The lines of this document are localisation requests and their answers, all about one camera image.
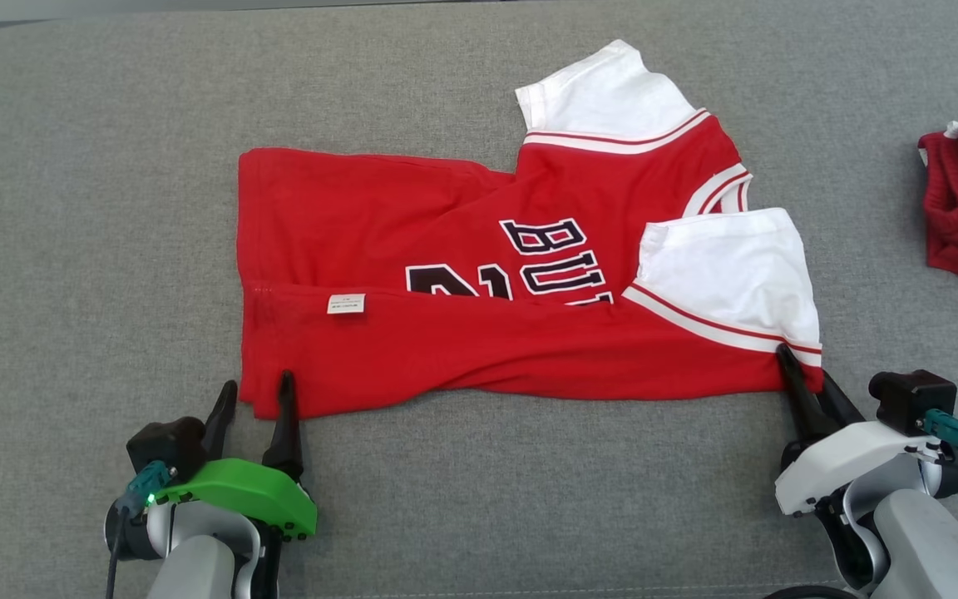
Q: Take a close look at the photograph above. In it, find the teal camera connector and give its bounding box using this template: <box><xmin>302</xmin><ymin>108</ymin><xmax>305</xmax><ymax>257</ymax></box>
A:
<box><xmin>921</xmin><ymin>408</ymin><xmax>958</xmax><ymax>458</ymax></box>
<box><xmin>117</xmin><ymin>462</ymin><xmax>172</xmax><ymax>512</ymax></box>

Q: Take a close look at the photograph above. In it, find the teal right camera connector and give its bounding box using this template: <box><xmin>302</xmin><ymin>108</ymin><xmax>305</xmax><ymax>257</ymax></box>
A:
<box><xmin>921</xmin><ymin>408</ymin><xmax>958</xmax><ymax>458</ymax></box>

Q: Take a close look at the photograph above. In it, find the grey fabric sofa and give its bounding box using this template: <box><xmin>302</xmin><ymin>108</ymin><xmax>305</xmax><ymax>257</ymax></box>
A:
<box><xmin>0</xmin><ymin>0</ymin><xmax>958</xmax><ymax>599</ymax></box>

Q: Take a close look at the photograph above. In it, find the red white basketball jersey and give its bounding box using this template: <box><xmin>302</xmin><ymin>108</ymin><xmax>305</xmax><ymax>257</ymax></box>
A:
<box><xmin>236</xmin><ymin>39</ymin><xmax>825</xmax><ymax>421</ymax></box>

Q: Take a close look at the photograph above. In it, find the teal left camera connector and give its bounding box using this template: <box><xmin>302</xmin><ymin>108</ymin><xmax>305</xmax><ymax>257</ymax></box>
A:
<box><xmin>117</xmin><ymin>462</ymin><xmax>172</xmax><ymax>512</ymax></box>

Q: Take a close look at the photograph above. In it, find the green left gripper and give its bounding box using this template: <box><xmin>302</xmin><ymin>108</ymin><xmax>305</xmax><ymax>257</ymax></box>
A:
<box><xmin>151</xmin><ymin>370</ymin><xmax>319</xmax><ymax>542</ymax></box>

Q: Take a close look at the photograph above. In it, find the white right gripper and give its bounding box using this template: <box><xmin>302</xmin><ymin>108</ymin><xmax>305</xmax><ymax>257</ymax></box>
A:
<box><xmin>774</xmin><ymin>343</ymin><xmax>946</xmax><ymax>517</ymax></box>

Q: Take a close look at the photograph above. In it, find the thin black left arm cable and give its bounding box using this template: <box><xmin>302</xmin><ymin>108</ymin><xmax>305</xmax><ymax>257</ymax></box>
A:
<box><xmin>103</xmin><ymin>503</ymin><xmax>131</xmax><ymax>599</ymax></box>

